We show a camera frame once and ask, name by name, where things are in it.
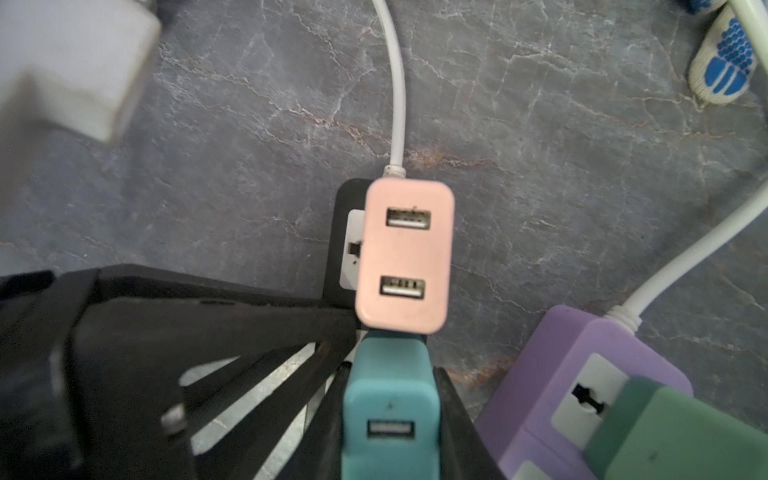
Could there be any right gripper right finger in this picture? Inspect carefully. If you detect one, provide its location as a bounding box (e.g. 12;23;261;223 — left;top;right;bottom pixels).
433;368;505;480

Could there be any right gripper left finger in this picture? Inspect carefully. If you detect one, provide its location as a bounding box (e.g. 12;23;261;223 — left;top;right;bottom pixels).
1;265;357;479

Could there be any teal usb charger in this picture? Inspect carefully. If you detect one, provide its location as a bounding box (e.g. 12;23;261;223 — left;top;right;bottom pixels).
341;330;441;479

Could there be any pink usb charger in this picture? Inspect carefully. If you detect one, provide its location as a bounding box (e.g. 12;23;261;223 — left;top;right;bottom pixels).
355;177;455;335

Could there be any black power strip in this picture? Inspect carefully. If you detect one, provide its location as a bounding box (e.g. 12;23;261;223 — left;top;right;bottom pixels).
322;179;372;309

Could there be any purple power strip middle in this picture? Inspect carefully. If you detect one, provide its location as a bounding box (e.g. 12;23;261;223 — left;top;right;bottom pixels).
475;305;693;479

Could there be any green charger on middle strip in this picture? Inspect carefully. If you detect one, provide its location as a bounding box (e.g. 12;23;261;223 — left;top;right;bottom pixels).
584;377;767;479

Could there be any white cable of middle strip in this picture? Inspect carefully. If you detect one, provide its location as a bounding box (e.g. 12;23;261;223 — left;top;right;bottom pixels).
604;179;768;331

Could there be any white cable of black strip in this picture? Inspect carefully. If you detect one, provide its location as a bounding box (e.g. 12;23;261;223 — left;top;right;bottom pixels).
370;0;408;178

